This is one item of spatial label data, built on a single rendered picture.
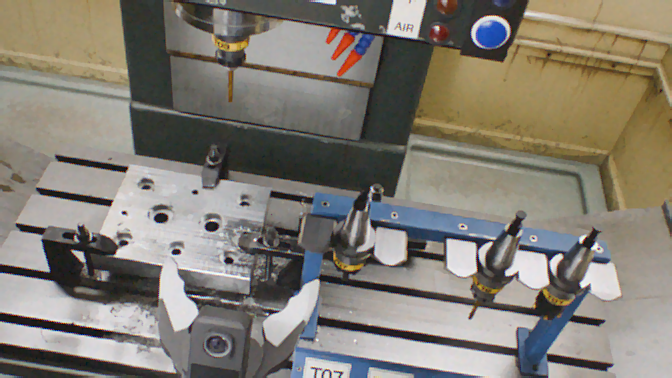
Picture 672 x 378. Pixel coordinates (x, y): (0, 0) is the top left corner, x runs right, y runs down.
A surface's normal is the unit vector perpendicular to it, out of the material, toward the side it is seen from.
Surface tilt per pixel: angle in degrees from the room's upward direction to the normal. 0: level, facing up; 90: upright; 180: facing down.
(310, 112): 91
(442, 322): 0
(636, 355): 24
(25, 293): 0
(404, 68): 90
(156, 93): 90
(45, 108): 0
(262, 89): 92
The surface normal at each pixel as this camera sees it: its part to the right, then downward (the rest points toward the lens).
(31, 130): 0.12, -0.68
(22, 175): 0.52, -0.55
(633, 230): -0.29, -0.68
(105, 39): -0.11, 0.72
